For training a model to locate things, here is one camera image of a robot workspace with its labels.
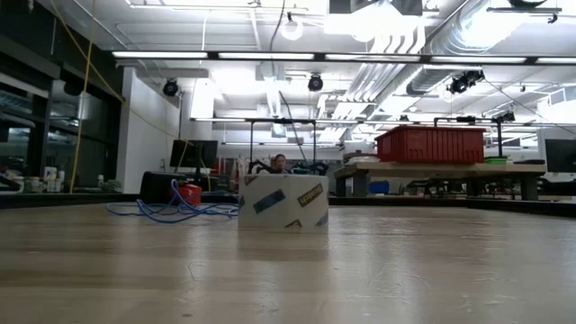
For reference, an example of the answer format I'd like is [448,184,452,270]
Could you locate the thin blue wire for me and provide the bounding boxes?
[105,0,310,225]

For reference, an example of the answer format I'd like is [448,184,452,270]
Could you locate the person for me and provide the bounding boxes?
[269,153,292,175]

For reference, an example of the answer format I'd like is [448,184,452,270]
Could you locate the black computer monitor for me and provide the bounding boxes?
[544,139,576,174]
[169,139,220,181]

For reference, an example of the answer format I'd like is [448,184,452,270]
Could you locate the red object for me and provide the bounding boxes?
[168,183,203,208]

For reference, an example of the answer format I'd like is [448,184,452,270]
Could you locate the overhead LED light bar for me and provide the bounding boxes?
[112,49,576,65]

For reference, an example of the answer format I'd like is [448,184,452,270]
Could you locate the black case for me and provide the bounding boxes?
[139,171,181,207]

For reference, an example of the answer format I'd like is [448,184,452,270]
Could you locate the large red plastic bin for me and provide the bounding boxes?
[375,125,487,165]

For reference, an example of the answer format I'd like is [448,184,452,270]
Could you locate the wooden workbench grey legs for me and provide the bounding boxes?
[335,161,548,202]

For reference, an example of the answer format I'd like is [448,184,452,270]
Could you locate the black ceiling spotlight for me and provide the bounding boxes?
[449,70,486,95]

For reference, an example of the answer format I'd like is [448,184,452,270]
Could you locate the white plastic container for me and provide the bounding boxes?
[43,166,59,194]

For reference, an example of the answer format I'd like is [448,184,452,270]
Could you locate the yellow cable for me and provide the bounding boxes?
[49,0,127,194]

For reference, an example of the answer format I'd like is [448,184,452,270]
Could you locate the black camera stand rig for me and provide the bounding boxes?
[434,114,517,158]

